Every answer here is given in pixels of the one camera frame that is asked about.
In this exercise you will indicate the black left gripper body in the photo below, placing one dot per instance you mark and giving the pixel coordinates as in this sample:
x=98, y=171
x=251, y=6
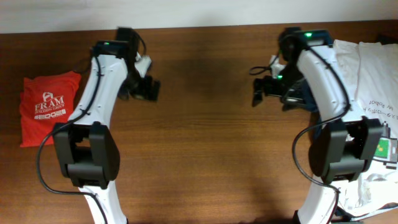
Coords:
x=147, y=89

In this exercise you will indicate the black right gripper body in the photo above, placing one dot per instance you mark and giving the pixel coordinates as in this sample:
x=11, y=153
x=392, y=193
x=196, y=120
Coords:
x=268, y=87

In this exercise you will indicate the orange printed t-shirt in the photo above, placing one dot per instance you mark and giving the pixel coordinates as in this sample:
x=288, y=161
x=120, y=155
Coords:
x=46, y=100

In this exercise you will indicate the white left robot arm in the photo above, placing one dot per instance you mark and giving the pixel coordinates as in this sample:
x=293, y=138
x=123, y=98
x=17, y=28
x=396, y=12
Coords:
x=86, y=150

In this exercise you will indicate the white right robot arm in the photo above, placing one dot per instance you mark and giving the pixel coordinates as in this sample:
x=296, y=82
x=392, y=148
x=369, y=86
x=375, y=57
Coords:
x=342, y=145

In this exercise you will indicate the white t-shirt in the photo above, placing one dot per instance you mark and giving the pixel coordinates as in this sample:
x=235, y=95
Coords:
x=370, y=70

